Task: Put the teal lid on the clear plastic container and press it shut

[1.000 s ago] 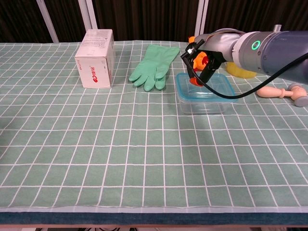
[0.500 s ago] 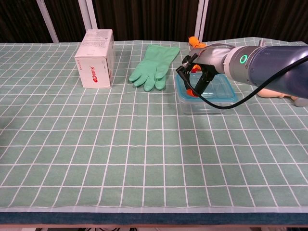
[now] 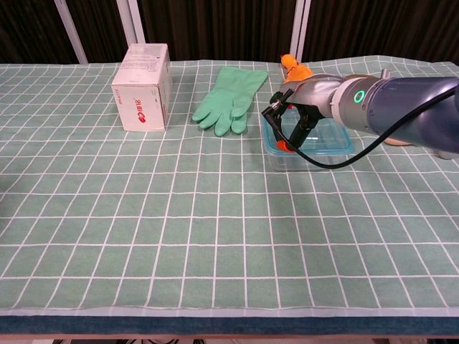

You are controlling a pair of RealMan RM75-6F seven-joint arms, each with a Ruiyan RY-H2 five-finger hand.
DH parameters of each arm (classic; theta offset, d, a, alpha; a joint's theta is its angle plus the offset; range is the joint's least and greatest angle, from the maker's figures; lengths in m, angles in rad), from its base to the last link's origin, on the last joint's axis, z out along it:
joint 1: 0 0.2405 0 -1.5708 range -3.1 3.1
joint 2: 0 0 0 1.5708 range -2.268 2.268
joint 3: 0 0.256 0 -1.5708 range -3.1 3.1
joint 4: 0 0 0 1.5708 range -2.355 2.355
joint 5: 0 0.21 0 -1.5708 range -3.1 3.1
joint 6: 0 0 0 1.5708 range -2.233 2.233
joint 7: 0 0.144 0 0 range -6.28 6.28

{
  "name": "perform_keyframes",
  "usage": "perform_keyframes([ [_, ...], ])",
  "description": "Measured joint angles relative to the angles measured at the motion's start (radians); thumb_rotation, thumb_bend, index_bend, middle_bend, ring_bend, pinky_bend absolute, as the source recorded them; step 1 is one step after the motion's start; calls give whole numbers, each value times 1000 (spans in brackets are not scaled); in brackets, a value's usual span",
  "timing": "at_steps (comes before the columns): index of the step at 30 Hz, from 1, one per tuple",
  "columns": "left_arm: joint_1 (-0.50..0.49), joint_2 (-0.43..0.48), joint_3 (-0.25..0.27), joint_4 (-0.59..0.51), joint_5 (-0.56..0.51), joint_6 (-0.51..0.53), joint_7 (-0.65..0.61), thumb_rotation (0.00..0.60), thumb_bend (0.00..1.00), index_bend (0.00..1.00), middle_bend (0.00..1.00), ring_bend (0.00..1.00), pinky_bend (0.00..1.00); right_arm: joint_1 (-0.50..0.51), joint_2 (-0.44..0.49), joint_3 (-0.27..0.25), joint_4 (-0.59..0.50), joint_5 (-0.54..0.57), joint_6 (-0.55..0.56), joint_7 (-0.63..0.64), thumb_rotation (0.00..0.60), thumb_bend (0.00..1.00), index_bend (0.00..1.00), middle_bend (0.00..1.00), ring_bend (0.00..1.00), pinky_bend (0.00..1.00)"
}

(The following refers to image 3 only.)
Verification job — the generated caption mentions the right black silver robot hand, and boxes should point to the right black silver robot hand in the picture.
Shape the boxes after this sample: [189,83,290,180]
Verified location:
[270,75,341,153]

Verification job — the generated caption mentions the blue translucent plastic lid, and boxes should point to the blue translucent plastic lid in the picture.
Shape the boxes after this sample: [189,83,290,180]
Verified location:
[261,109,354,157]

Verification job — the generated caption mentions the clear plastic container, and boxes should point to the clear plastic container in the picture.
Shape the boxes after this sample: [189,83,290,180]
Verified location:
[265,146,351,172]

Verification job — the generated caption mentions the white cardboard box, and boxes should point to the white cardboard box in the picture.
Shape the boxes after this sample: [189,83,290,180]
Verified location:
[110,43,173,133]

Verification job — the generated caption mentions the orange rubber chicken toy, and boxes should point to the orange rubber chicken toy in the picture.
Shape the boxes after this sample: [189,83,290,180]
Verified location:
[280,54,315,85]

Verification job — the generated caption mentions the green rubber glove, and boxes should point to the green rubber glove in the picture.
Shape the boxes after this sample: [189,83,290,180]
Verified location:
[191,66,269,137]

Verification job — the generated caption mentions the small wooden toy hammer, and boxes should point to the small wooden toy hammer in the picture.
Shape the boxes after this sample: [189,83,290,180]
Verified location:
[384,138,459,161]

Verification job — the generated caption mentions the black pleated curtain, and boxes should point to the black pleated curtain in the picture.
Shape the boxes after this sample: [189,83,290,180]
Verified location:
[0,0,459,65]

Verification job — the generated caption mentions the green checked tablecloth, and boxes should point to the green checked tablecloth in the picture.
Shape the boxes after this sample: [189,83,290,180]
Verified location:
[0,54,459,318]

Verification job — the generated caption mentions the dark blue under cloth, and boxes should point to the dark blue under cloth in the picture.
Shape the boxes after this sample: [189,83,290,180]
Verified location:
[0,315,459,337]

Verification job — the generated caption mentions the white metal frame post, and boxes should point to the white metal frame post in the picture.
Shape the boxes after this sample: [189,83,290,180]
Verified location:
[289,0,311,62]
[53,0,89,65]
[116,0,146,45]

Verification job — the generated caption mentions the black right hand cable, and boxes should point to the black right hand cable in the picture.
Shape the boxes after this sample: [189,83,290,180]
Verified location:
[261,85,459,169]

